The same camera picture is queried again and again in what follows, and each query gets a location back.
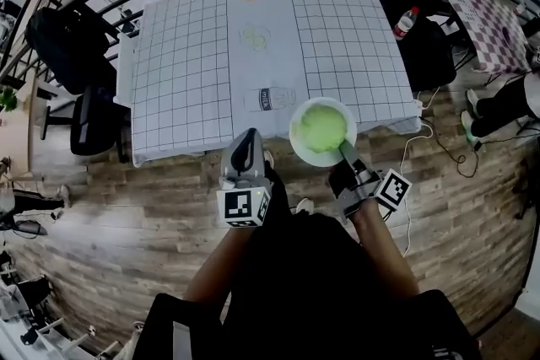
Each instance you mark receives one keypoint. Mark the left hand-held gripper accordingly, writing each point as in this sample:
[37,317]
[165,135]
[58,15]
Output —
[242,204]

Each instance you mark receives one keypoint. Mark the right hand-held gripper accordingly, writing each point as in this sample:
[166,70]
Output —
[363,185]

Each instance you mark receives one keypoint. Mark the green vegetable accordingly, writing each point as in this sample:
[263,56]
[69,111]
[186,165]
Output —
[322,128]

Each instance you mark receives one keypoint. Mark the white round bowl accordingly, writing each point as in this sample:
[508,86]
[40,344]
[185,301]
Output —
[312,158]

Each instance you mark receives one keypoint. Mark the person's right forearm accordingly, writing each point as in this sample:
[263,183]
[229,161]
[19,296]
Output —
[384,244]

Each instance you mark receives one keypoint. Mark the person's left forearm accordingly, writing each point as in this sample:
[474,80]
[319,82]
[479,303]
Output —
[217,265]

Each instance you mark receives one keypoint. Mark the person's white shoe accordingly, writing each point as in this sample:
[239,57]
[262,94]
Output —
[268,159]
[304,205]

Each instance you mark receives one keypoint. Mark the white grid tablecloth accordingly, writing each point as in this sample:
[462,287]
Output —
[270,67]

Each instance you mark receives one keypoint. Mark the red-capped plastic bottle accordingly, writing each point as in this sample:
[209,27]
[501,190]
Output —
[405,25]

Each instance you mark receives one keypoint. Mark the person's black clothing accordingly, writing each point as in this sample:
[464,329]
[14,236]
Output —
[308,286]

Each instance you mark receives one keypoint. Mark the white table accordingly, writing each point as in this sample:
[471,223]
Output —
[124,71]

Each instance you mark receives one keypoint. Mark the black office chair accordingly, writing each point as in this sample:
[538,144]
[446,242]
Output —
[93,122]

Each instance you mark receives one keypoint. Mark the purple checked tablecloth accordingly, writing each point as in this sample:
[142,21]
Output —
[489,29]

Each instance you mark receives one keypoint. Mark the black chair with bag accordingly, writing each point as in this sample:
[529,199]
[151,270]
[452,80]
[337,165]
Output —
[71,50]

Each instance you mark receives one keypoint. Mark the green plant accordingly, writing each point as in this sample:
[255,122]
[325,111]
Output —
[8,99]

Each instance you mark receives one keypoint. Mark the white rack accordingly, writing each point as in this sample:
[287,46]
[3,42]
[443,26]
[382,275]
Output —
[38,333]

